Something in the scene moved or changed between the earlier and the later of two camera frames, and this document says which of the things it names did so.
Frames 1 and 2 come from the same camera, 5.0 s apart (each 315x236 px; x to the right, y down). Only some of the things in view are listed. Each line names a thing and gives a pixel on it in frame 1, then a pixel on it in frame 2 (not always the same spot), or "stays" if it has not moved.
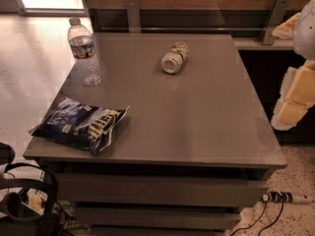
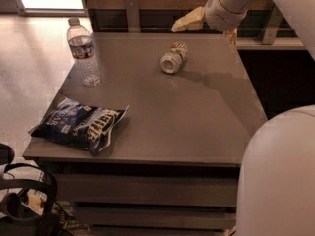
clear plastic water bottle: (83, 50) stays
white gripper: (305, 33) -> (218, 14)
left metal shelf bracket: (133, 14) stays
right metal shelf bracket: (279, 11) stays
